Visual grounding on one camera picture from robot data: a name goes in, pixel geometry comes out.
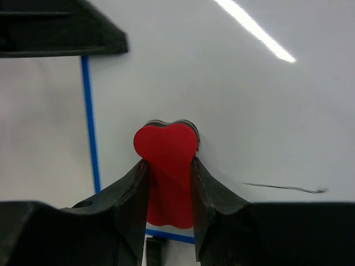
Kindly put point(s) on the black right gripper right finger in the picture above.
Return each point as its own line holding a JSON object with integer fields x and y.
{"x": 230, "y": 230}

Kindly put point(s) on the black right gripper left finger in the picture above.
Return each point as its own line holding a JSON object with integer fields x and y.
{"x": 107, "y": 228}

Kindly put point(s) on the red bone-shaped eraser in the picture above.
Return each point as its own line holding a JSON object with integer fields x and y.
{"x": 169, "y": 148}

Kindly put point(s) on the blue framed whiteboard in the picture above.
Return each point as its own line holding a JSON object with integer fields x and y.
{"x": 268, "y": 84}

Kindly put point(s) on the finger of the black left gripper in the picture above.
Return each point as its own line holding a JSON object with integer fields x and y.
{"x": 57, "y": 29}

